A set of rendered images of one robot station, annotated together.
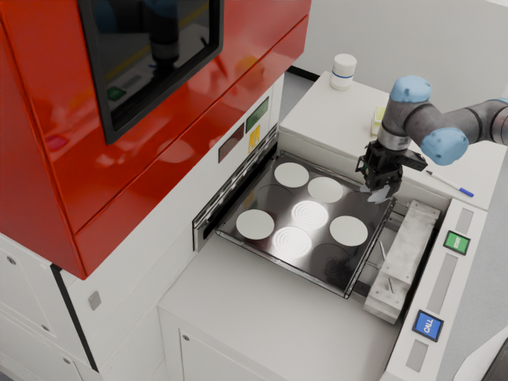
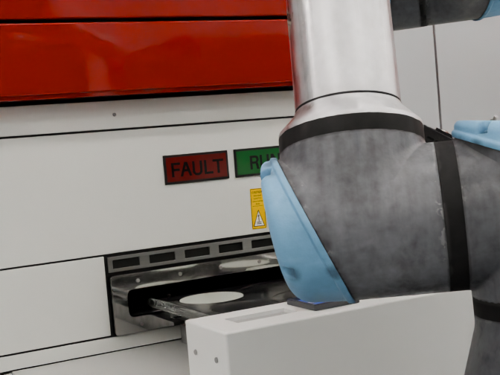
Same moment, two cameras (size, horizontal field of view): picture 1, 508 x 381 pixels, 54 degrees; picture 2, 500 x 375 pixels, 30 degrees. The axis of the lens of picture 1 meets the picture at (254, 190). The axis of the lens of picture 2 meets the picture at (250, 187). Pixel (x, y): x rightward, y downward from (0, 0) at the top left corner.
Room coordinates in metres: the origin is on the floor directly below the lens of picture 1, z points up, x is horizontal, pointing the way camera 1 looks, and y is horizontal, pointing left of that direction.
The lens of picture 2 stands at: (-0.28, -0.93, 1.14)
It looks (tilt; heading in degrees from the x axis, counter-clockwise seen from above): 3 degrees down; 37
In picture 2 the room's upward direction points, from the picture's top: 5 degrees counter-clockwise
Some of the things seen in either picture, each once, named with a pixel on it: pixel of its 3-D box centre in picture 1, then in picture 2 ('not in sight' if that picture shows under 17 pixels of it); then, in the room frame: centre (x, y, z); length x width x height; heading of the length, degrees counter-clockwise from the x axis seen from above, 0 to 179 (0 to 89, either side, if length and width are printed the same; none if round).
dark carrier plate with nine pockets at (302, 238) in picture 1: (309, 215); (307, 296); (0.88, -0.16, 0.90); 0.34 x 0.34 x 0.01; 65
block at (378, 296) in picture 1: (385, 299); not in sight; (0.64, -0.34, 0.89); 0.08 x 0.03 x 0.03; 65
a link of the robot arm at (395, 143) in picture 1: (396, 134); not in sight; (0.86, -0.30, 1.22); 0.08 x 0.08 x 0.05
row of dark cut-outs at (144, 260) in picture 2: (239, 171); (230, 247); (0.96, 0.05, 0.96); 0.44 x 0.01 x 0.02; 155
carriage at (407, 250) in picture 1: (402, 260); not in sight; (0.78, -0.40, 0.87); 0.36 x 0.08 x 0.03; 155
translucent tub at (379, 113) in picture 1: (385, 123); not in sight; (1.17, -0.36, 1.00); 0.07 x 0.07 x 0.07; 84
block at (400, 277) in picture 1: (396, 275); not in sight; (0.71, -0.37, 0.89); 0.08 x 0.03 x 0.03; 65
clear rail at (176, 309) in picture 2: (280, 263); (199, 316); (0.71, -0.08, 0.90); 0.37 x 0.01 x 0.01; 65
